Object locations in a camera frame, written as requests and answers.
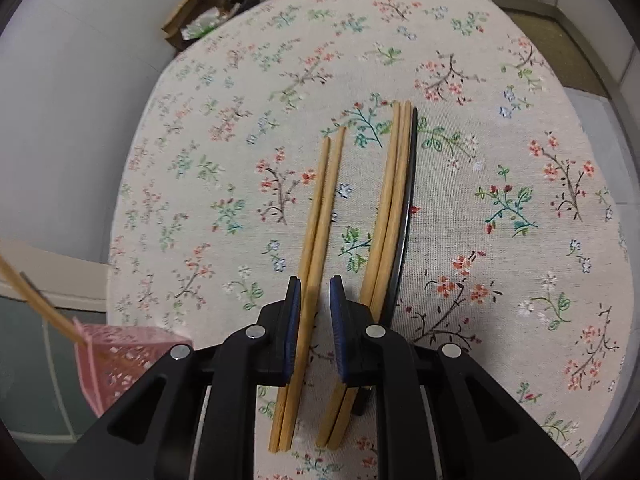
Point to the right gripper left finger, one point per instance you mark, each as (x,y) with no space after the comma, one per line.
(192,414)

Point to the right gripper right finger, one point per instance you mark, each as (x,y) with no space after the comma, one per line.
(439,414)

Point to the pink perforated utensil holder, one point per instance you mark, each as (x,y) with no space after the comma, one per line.
(112,358)

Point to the longest wooden chopstick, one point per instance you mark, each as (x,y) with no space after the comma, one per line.
(40,304)

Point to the floral tablecloth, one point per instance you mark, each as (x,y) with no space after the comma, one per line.
(515,254)

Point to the olive floor mat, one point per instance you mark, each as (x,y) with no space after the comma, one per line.
(561,52)

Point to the black trash bin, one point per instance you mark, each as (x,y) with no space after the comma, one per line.
(243,5)

